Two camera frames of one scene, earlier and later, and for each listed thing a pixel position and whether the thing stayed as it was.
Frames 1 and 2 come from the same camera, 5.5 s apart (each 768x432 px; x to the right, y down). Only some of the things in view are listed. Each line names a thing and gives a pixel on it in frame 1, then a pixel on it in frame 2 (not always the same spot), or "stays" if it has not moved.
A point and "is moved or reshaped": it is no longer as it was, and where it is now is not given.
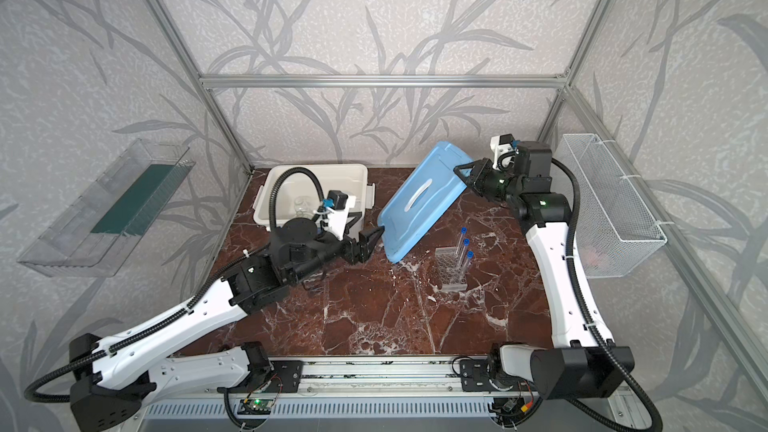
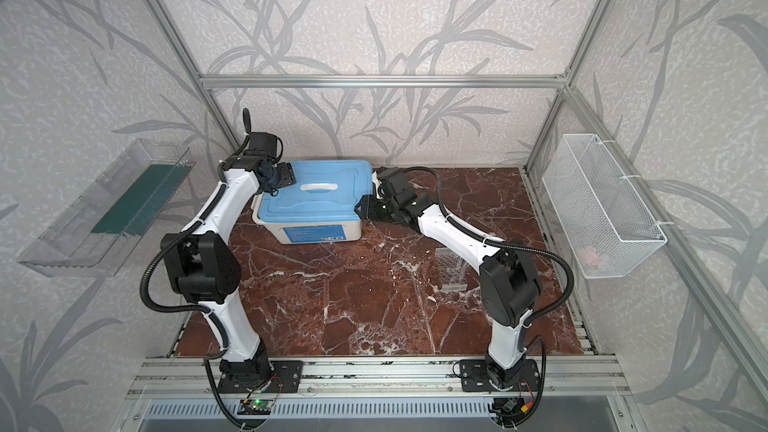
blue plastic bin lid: x=422 y=200 to x=325 y=190
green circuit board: x=255 y=406 stays
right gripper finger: x=477 y=178 to x=371 y=208
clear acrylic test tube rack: x=450 y=272 stays
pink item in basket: x=591 y=256 stays
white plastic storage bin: x=297 y=193 is moved or reshaped
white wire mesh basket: x=616 y=229 stays
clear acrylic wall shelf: x=93 y=237 stays
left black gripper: x=351 y=247 to x=285 y=175
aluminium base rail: x=417 y=379 stays
